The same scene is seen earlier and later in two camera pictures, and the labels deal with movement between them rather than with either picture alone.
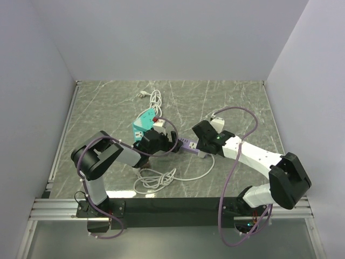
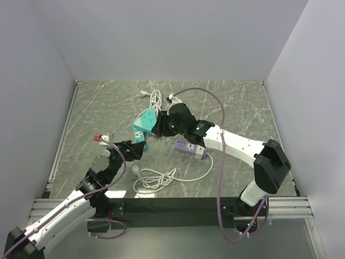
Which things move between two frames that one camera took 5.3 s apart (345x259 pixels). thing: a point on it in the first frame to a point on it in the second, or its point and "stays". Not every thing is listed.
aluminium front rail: (60, 210) stays
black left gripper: (169, 145) to (135, 148)
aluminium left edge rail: (59, 151) stays
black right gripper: (201, 146) to (163, 118)
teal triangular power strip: (145, 122) stays
